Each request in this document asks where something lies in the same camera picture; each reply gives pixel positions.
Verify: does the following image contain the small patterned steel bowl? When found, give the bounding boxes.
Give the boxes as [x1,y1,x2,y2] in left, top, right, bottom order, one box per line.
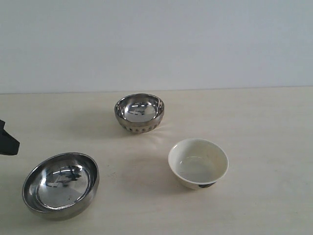
[114,93,165,134]

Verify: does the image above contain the white ceramic bowl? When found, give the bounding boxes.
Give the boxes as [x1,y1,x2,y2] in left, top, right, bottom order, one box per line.
[168,138,229,190]

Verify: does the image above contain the large plain steel bowl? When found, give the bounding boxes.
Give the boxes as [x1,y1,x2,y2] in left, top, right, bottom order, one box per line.
[22,152,100,220]

